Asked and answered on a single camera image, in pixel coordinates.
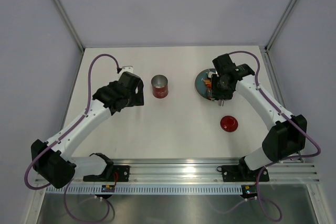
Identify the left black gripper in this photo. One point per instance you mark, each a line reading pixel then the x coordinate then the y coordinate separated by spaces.
pixel 137 99

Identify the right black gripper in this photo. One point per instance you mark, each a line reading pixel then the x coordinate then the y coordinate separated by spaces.
pixel 226 95

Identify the red sausage piece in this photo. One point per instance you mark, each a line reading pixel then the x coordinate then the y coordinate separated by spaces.
pixel 208 83

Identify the red metal can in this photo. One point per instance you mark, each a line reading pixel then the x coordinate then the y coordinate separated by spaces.
pixel 159 85

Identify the metal tongs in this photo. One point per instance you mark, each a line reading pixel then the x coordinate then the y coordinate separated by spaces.
pixel 211 97

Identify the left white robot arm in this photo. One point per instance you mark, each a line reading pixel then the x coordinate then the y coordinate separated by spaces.
pixel 54 160

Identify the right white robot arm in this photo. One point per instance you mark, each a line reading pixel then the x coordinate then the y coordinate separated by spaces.
pixel 286 132

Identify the blue ceramic plate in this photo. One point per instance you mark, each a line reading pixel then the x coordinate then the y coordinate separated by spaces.
pixel 199 81

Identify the red can lid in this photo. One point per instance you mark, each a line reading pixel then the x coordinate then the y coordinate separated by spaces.
pixel 229 123

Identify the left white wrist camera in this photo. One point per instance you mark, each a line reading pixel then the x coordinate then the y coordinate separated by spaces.
pixel 125 69

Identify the aluminium mounting rail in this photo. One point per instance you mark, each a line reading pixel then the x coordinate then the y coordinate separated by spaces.
pixel 205 171

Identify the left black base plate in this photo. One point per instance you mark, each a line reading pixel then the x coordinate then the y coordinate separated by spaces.
pixel 119 173

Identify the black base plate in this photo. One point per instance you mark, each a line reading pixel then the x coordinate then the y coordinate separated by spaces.
pixel 232 173
pixel 119 173

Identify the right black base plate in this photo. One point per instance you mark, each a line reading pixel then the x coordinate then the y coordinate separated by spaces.
pixel 232 173

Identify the white slotted cable duct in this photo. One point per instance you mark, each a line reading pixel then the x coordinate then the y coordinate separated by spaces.
pixel 121 189

